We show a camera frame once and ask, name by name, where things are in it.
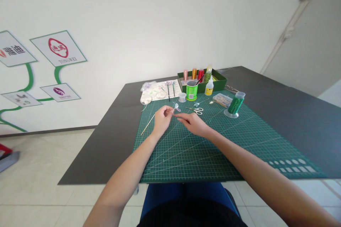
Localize green vine wall decal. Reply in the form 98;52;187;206
0;61;64;133

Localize person's right hand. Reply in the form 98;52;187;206
174;113;214;137

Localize dark green cardboard box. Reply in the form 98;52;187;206
177;68;228;94

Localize wall sign with dark figures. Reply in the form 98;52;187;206
1;91;43;107

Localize large green thread cone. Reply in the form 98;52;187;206
223;92;246;119

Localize white door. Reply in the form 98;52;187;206
260;0;341;98

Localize small white-handled scissors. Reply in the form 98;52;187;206
186;107;204;116

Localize white glue bottle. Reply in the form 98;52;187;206
204;75;215;96

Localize thin wooden stick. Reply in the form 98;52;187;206
140;113;157;136

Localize wall sign with orange emblem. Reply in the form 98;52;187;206
0;30;38;68

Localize person's left hand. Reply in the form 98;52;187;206
151;105;175;135

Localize person's legs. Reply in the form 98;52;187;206
136;183;248;227

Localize green cylindrical can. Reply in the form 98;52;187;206
186;80;200;102

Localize wall sign with purple emblem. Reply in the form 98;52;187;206
39;82;81;103

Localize clear plastic box of sticks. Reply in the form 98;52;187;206
212;93;233;109

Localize red and grey floor object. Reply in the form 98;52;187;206
0;143;21;173

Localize wall sign with red emblem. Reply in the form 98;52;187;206
29;30;88;68

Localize yellow-green thread spool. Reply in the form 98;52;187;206
204;65;213;84

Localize green cutting mat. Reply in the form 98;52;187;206
132;90;328;184

